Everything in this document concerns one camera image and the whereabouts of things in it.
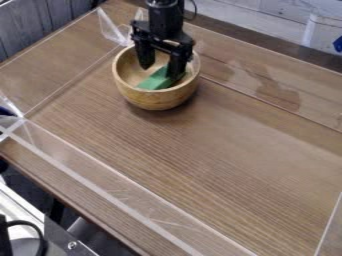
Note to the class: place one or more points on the white bucket in background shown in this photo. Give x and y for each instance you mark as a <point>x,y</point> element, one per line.
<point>322,33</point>

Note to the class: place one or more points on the green rectangular block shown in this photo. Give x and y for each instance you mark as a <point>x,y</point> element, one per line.
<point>157,80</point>

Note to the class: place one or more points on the metal bracket with screw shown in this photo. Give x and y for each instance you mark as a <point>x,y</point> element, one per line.
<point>61,243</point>

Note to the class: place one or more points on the clear acrylic corner bracket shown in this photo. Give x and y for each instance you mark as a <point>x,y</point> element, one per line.
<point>115,33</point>

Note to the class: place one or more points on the clear acrylic table fence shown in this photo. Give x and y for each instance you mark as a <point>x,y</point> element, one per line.
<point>234,175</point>

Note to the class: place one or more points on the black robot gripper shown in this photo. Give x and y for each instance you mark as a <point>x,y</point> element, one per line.
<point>160,33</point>

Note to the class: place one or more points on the brown wooden bowl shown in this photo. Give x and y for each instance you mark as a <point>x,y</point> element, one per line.
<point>128,75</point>

